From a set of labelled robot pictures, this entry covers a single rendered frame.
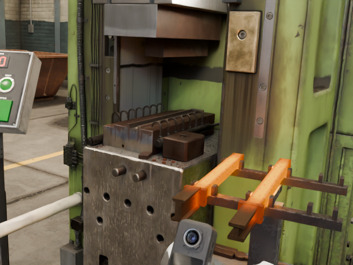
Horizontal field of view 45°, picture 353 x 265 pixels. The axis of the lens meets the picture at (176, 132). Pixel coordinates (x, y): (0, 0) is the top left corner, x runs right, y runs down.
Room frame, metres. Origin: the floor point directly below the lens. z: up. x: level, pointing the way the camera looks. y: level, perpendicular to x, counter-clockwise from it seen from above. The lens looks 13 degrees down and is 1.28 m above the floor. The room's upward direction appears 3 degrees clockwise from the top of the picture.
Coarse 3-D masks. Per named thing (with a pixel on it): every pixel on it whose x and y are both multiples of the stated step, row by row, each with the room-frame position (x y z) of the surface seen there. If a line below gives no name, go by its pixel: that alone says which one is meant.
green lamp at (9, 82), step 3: (6, 78) 1.45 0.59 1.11; (3, 81) 1.45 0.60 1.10; (6, 81) 1.45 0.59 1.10; (9, 81) 1.44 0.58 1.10; (0, 84) 1.44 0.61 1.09; (3, 84) 1.44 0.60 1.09; (6, 84) 1.44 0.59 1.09; (9, 84) 1.44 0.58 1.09; (0, 87) 1.44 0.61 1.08; (3, 87) 1.44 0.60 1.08; (6, 87) 1.43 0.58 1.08; (9, 87) 1.43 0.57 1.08
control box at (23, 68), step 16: (0, 64) 1.48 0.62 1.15; (16, 64) 1.48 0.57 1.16; (32, 64) 1.49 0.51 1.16; (0, 80) 1.45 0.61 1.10; (16, 80) 1.45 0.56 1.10; (32, 80) 1.49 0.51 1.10; (0, 96) 1.42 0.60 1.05; (16, 96) 1.42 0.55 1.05; (32, 96) 1.48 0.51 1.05; (16, 112) 1.39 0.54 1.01; (0, 128) 1.39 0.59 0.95; (16, 128) 1.37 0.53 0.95
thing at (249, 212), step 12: (276, 168) 0.98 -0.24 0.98; (264, 180) 0.88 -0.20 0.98; (276, 180) 0.89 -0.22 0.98; (264, 192) 0.81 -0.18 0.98; (240, 204) 0.73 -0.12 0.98; (252, 204) 0.73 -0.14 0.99; (264, 204) 0.78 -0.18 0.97; (240, 216) 0.68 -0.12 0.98; (252, 216) 0.68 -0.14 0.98; (240, 228) 0.64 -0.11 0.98; (252, 228) 0.69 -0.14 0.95; (240, 240) 0.64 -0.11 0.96
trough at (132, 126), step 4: (180, 112) 1.58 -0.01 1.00; (184, 112) 1.60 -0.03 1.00; (188, 112) 1.63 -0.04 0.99; (164, 116) 1.48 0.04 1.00; (168, 116) 1.50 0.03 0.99; (172, 116) 1.53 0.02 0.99; (144, 120) 1.38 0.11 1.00; (148, 120) 1.40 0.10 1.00; (152, 120) 1.42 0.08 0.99; (156, 120) 1.44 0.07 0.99; (132, 124) 1.33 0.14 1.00; (136, 124) 1.34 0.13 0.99; (140, 124) 1.36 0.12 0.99; (132, 128) 1.31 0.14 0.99
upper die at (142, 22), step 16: (112, 16) 1.35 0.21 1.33; (128, 16) 1.32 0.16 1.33; (144, 16) 1.29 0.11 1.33; (160, 16) 1.28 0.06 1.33; (176, 16) 1.35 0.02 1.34; (192, 16) 1.44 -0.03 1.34; (208, 16) 1.53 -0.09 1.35; (112, 32) 1.35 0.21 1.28; (128, 32) 1.32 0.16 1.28; (144, 32) 1.28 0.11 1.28; (160, 32) 1.28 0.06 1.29; (176, 32) 1.36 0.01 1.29; (192, 32) 1.44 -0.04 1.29; (208, 32) 1.54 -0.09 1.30
